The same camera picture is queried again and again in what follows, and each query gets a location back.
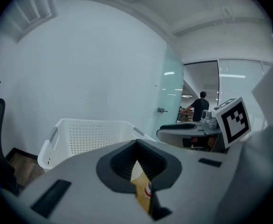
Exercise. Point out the small bottle with red cap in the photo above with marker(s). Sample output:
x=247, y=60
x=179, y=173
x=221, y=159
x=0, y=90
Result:
x=148, y=188

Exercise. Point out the white perforated plastic basket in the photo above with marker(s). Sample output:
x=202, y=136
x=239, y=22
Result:
x=87, y=136

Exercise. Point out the frosted glass door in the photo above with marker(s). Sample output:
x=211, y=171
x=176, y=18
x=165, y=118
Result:
x=172, y=87

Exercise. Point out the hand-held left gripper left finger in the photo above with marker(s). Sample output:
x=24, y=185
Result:
x=85, y=171

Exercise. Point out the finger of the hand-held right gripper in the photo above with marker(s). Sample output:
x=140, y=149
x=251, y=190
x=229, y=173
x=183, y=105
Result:
x=171, y=135
x=178, y=125

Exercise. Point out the person's right hand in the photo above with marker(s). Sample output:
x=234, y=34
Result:
x=194, y=142

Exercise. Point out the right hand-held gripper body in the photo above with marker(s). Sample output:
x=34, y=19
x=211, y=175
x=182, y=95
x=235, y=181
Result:
x=235, y=122

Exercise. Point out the glass office partition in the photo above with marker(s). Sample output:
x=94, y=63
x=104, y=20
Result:
x=241, y=85

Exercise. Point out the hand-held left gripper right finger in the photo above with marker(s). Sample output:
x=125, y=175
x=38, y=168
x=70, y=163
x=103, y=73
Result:
x=192, y=183

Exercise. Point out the wooden table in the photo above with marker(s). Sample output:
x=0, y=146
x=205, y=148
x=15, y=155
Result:
x=141, y=199

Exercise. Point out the grey gripper-mounted camera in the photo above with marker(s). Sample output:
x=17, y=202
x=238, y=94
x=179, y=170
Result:
x=208, y=120

